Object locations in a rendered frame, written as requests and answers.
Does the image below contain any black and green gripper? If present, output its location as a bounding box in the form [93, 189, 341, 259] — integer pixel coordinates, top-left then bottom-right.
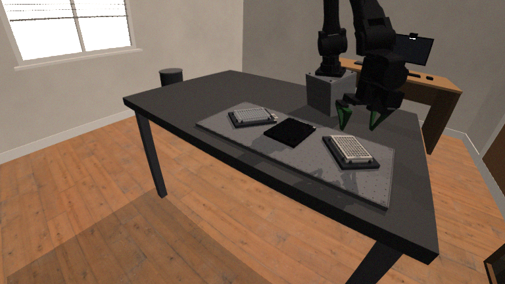
[335, 76, 389, 131]

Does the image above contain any white well plate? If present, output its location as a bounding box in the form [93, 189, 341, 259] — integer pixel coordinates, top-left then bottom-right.
[234, 108, 271, 123]
[330, 135, 373, 163]

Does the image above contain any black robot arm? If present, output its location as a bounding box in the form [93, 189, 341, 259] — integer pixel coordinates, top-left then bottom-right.
[315, 0, 408, 115]

